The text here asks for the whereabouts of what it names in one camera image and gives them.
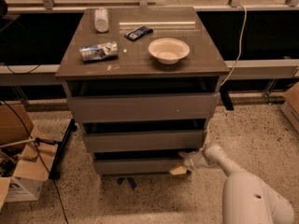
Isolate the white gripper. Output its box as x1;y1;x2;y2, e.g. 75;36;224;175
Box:
169;151;208;175

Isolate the grey bottom drawer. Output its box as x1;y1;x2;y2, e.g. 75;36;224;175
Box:
93;156;183;175

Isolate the grey drawer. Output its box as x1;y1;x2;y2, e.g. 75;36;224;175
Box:
93;156;183;175
67;93;220;123
83;130;206;153

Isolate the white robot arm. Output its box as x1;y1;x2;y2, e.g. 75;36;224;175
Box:
169;143;294;224

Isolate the grey top drawer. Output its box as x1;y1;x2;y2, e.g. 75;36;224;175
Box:
67;93;220;123

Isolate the grey middle drawer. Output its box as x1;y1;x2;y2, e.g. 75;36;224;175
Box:
83;130;206;153

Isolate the grey drawer cabinet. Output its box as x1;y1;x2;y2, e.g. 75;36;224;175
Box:
56;7;229;162

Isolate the open cardboard box left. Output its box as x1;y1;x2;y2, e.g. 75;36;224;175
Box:
0;105;58;207

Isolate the blue tape cross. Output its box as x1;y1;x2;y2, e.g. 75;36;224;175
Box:
117;177;137;190

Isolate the white paper bowl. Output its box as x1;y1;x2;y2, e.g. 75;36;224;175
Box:
148;38;190;64

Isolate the cardboard box right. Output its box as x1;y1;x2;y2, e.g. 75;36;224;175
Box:
281;82;299;132

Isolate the black stand leg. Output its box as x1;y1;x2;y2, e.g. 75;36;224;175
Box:
49;119;77;180

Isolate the crumpled silver snack bag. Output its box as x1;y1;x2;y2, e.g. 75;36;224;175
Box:
79;42;119;62

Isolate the dark blue snack packet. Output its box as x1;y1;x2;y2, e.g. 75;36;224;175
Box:
124;26;153;41

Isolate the white plastic bottle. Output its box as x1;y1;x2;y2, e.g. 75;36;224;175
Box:
94;7;109;33

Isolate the black bracket behind cabinet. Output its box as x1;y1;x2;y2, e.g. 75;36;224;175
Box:
220;85;234;111

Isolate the black cable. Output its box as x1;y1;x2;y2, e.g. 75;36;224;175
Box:
0;99;70;224

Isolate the white cable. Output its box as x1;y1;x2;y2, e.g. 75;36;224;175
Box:
219;4;248;89

